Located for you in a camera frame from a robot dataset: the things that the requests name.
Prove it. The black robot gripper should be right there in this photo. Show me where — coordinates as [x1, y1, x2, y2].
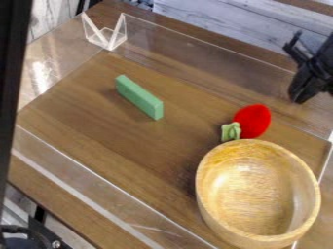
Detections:
[283, 31, 333, 104]

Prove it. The red plush tomato toy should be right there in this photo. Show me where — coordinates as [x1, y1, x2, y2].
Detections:
[221, 104, 271, 142]

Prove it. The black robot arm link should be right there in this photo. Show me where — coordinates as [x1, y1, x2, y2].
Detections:
[0, 0, 33, 213]

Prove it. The wooden bowl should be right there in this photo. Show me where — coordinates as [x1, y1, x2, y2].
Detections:
[196, 139, 321, 249]

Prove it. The green rectangular block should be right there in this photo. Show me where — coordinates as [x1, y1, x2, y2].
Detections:
[115, 75, 165, 121]

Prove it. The black clamp under table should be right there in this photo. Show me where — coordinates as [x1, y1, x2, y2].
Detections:
[29, 206, 73, 249]

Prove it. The clear acrylic tray enclosure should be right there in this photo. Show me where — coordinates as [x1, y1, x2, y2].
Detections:
[10, 14, 333, 249]

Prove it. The black cable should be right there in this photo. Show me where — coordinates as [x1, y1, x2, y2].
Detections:
[0, 223, 50, 249]

